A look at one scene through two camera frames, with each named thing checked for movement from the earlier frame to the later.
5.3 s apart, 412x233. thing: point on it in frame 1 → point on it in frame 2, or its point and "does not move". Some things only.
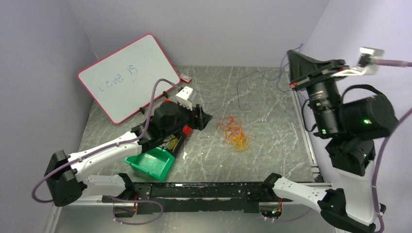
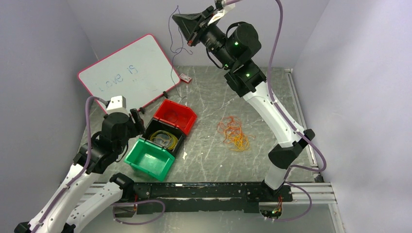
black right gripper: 301,66 → 188,23
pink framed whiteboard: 124,82 does not move
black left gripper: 200,121 → 137,127
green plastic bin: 156,162 does not move
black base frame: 197,198 does not move
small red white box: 185,78 does not move
